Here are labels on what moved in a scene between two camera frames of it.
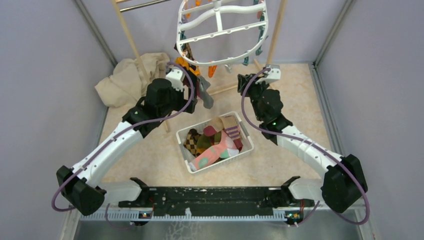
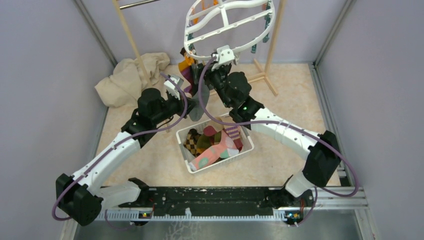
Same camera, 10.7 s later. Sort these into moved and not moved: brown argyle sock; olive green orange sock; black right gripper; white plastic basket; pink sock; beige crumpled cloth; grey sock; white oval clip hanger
Moved: white oval clip hanger; black right gripper; grey sock
Not moved: brown argyle sock; beige crumpled cloth; pink sock; olive green orange sock; white plastic basket
